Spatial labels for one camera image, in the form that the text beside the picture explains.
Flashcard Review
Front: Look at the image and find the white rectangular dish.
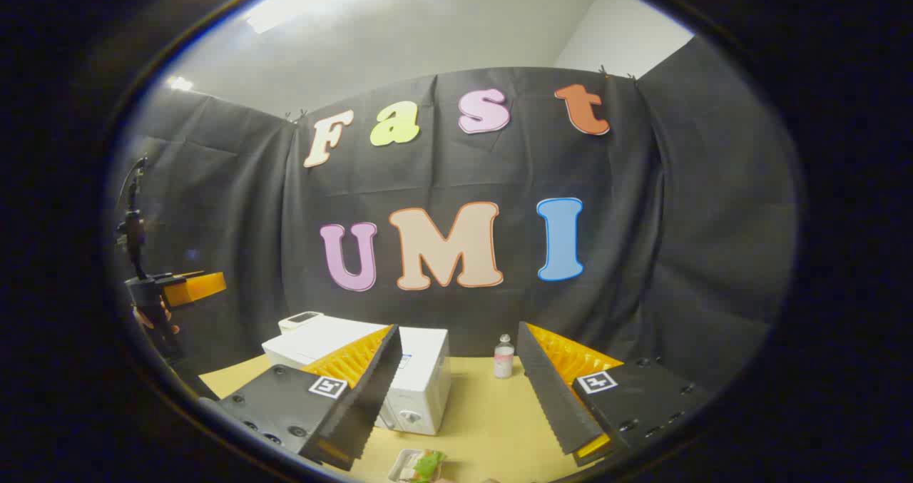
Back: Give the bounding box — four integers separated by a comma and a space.
387, 449, 448, 483

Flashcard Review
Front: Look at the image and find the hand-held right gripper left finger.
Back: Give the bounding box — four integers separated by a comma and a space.
214, 324, 403, 472

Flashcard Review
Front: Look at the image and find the lettuce sandwich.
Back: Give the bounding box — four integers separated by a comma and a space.
410, 451, 448, 483

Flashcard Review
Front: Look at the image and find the small pink label bottle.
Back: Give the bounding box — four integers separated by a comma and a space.
494, 334, 515, 380

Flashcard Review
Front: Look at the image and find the white microwave oven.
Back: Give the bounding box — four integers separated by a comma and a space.
262, 315, 452, 436

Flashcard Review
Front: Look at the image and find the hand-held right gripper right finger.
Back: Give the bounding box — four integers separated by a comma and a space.
517, 321, 714, 467

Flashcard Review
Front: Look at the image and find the black backdrop cloth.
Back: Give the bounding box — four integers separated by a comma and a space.
107, 37, 800, 398

